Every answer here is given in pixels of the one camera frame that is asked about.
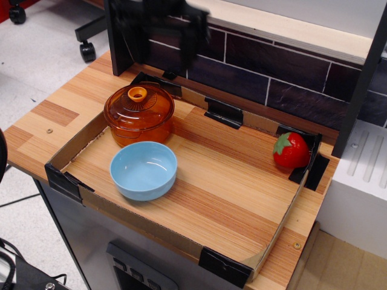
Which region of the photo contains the amber glass pot lid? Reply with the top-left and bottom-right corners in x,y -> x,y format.
103,85 -> 175,131

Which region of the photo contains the black cable bottom left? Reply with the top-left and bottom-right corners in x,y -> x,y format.
0,237 -> 19,290

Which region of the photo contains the black equipment bottom left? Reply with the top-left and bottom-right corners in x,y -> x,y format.
11,257 -> 69,290

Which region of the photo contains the black upright post left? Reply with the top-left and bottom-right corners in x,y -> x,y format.
103,0 -> 141,76

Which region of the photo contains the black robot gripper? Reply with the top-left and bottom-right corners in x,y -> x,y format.
116,1 -> 209,69

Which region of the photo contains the black caster wheel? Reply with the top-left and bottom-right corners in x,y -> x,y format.
8,6 -> 27,25

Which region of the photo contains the cardboard fence with black tape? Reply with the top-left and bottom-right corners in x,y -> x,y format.
45,72 -> 337,289

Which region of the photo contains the red toy strawberry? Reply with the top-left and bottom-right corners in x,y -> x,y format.
273,132 -> 311,169

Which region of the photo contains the dark grey upright post right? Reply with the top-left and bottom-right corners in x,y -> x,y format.
331,6 -> 386,158

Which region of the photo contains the black office chair base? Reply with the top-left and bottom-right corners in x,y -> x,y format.
75,15 -> 106,63

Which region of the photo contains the grey oven control panel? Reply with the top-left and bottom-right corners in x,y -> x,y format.
106,242 -> 179,290

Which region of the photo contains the white toy sink unit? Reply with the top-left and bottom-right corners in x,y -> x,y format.
317,120 -> 386,258

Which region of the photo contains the light blue bowl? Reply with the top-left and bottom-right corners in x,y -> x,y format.
109,141 -> 178,201

